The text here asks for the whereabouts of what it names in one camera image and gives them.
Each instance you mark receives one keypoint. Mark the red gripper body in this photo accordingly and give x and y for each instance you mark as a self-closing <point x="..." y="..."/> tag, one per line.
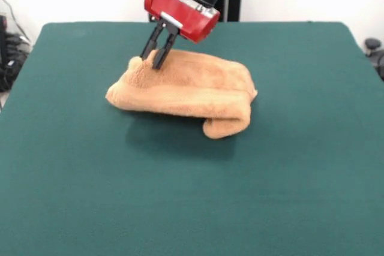
<point x="180" y="13"/>

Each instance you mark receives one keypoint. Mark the dark green table cloth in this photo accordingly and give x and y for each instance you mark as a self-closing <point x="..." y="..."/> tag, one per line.
<point x="120" y="178"/>

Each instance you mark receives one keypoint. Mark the black equipment pile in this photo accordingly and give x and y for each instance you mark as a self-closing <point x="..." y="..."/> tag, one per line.
<point x="12" y="64"/>

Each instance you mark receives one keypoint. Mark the office chair base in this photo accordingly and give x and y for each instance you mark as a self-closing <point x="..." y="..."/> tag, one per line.
<point x="373" y="44"/>

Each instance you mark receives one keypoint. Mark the tan terry towel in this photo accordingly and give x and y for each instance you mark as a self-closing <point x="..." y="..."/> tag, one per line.
<point x="195" y="88"/>

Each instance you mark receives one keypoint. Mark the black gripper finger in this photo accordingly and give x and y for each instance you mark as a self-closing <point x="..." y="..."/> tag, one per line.
<point x="164" y="50"/>
<point x="150" y="43"/>

